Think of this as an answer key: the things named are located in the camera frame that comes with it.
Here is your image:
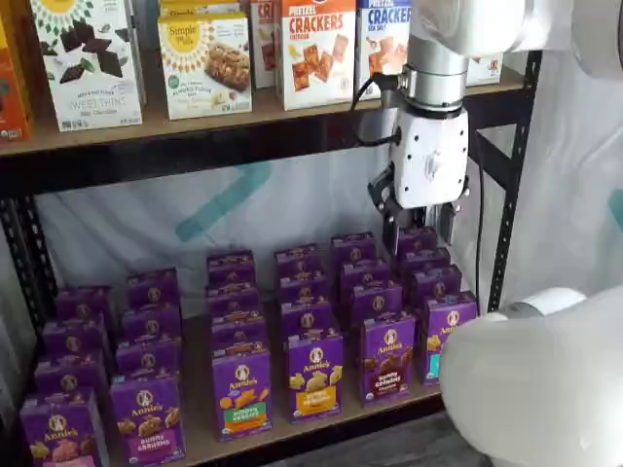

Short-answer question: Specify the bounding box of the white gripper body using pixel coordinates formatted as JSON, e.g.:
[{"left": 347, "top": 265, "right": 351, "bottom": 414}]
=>
[{"left": 390, "top": 104, "right": 472, "bottom": 209}]

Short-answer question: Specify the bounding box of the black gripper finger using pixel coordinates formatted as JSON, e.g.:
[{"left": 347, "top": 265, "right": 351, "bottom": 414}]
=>
[
  {"left": 434, "top": 176, "right": 472, "bottom": 245},
  {"left": 367, "top": 163, "right": 414, "bottom": 255}
]

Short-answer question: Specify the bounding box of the purple Annie's box brown patch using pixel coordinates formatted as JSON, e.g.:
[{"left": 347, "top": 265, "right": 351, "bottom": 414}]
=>
[{"left": 360, "top": 314, "right": 417, "bottom": 407}]

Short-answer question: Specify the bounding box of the purple Annie's snack box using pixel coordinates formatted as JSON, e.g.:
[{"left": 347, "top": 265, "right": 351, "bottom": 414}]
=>
[
  {"left": 400, "top": 246, "right": 453, "bottom": 272},
  {"left": 55, "top": 285, "right": 114, "bottom": 320},
  {"left": 280, "top": 300, "right": 338, "bottom": 338},
  {"left": 33, "top": 352, "right": 107, "bottom": 393},
  {"left": 210, "top": 314, "right": 270, "bottom": 354},
  {"left": 274, "top": 244, "right": 322, "bottom": 278},
  {"left": 277, "top": 272, "right": 328, "bottom": 306},
  {"left": 395, "top": 226, "right": 440, "bottom": 253},
  {"left": 127, "top": 269, "right": 181, "bottom": 307},
  {"left": 41, "top": 314, "right": 107, "bottom": 357},
  {"left": 330, "top": 233, "right": 378, "bottom": 265},
  {"left": 115, "top": 339, "right": 182, "bottom": 379},
  {"left": 340, "top": 259, "right": 391, "bottom": 288},
  {"left": 205, "top": 250, "right": 257, "bottom": 288},
  {"left": 121, "top": 303, "right": 183, "bottom": 344},
  {"left": 408, "top": 265, "right": 463, "bottom": 299},
  {"left": 350, "top": 280, "right": 405, "bottom": 320},
  {"left": 207, "top": 283, "right": 263, "bottom": 320}
]

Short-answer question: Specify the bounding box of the purple Annie's box teal label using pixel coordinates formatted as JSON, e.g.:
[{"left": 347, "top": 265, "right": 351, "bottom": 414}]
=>
[{"left": 420, "top": 293, "right": 479, "bottom": 387}]

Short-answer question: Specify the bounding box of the blue sea salt pretzel crackers box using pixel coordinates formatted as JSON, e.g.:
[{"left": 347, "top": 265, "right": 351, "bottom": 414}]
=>
[{"left": 355, "top": 0, "right": 414, "bottom": 90}]

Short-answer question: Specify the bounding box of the wooden shelf board with cracker boxes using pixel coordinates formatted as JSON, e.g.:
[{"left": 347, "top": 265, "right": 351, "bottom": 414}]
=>
[{"left": 0, "top": 62, "right": 530, "bottom": 158}]

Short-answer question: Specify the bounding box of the purple Annie's box yellow label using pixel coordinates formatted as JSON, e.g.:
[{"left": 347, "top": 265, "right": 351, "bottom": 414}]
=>
[{"left": 287, "top": 332, "right": 346, "bottom": 425}]

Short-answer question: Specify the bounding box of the black metal shelf rack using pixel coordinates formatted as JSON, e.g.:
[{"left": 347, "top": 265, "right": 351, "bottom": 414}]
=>
[{"left": 0, "top": 48, "right": 544, "bottom": 467}]

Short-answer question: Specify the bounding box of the Simple Mills almond bar box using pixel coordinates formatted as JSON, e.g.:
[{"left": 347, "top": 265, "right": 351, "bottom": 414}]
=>
[
  {"left": 157, "top": 11, "right": 254, "bottom": 122},
  {"left": 159, "top": 0, "right": 249, "bottom": 19}
]

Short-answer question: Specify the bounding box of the purple Annie's box green label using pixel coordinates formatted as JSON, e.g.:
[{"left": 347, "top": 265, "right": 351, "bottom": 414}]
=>
[{"left": 211, "top": 348, "right": 274, "bottom": 443}]

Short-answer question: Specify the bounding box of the wooden shelf board with purple boxes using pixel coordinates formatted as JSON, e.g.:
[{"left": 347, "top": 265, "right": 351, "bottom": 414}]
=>
[{"left": 14, "top": 271, "right": 483, "bottom": 467}]

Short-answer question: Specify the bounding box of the purple Annie's box magenta label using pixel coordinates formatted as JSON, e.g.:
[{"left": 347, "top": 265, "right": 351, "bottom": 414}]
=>
[{"left": 108, "top": 373, "right": 187, "bottom": 464}]

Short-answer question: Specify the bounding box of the white Sweet Thins box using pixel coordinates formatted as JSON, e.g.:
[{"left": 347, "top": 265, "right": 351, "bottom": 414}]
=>
[{"left": 28, "top": 0, "right": 146, "bottom": 133}]

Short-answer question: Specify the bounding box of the orange snack box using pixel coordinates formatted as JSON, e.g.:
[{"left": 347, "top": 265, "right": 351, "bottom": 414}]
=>
[{"left": 0, "top": 13, "right": 34, "bottom": 143}]

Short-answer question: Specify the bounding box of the purple Annie's box pink label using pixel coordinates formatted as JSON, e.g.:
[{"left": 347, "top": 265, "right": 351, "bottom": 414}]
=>
[{"left": 18, "top": 387, "right": 107, "bottom": 467}]

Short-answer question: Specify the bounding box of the thin black hanging cable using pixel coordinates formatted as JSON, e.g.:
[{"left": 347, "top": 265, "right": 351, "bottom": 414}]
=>
[{"left": 474, "top": 156, "right": 489, "bottom": 318}]

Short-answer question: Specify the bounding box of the black gripper cable with plug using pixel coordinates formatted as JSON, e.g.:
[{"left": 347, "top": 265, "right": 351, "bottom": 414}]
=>
[{"left": 350, "top": 71, "right": 406, "bottom": 148}]

